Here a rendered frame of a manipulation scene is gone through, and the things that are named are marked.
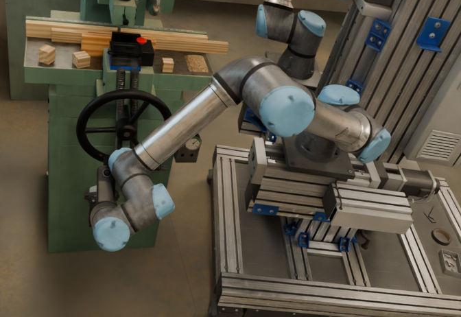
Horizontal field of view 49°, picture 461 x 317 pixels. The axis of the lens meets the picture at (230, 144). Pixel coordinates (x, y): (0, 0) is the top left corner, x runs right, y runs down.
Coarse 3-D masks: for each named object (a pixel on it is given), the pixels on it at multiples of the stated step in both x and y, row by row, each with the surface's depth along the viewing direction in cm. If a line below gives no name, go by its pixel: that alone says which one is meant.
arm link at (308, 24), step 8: (296, 16) 190; (304, 16) 188; (312, 16) 191; (296, 24) 189; (304, 24) 187; (312, 24) 187; (320, 24) 189; (296, 32) 189; (304, 32) 189; (312, 32) 188; (320, 32) 190; (288, 40) 192; (296, 40) 191; (304, 40) 191; (312, 40) 191; (320, 40) 193; (296, 48) 194; (304, 48) 193; (312, 48) 193
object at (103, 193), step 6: (102, 168) 131; (108, 168) 131; (102, 174) 130; (108, 174) 131; (102, 180) 130; (108, 180) 131; (114, 180) 131; (102, 186) 130; (108, 186) 130; (114, 186) 131; (102, 192) 129; (108, 192) 130; (114, 192) 130; (96, 198) 130; (102, 198) 129; (108, 198) 129; (114, 198) 130
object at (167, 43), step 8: (56, 32) 162; (64, 32) 163; (72, 32) 164; (80, 32) 165; (104, 32) 168; (56, 40) 164; (64, 40) 165; (72, 40) 166; (80, 40) 166; (160, 40) 174; (168, 40) 174; (176, 40) 175; (184, 40) 176; (192, 40) 178; (200, 40) 179; (208, 40) 180; (160, 48) 176; (168, 48) 176; (176, 48) 177; (184, 48) 178; (192, 48) 179; (200, 48) 180; (208, 48) 180; (216, 48) 181; (224, 48) 182
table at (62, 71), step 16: (32, 48) 159; (64, 48) 163; (80, 48) 165; (32, 64) 152; (48, 64) 154; (64, 64) 156; (96, 64) 160; (160, 64) 168; (176, 64) 171; (208, 64) 175; (32, 80) 154; (48, 80) 156; (64, 80) 157; (80, 80) 158; (96, 80) 159; (160, 80) 166; (176, 80) 167; (192, 80) 169; (208, 80) 171
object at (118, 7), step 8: (112, 0) 161; (120, 0) 160; (112, 8) 161; (120, 8) 158; (128, 8) 159; (136, 8) 161; (112, 16) 160; (120, 16) 160; (128, 16) 161; (120, 24) 162; (128, 24) 162
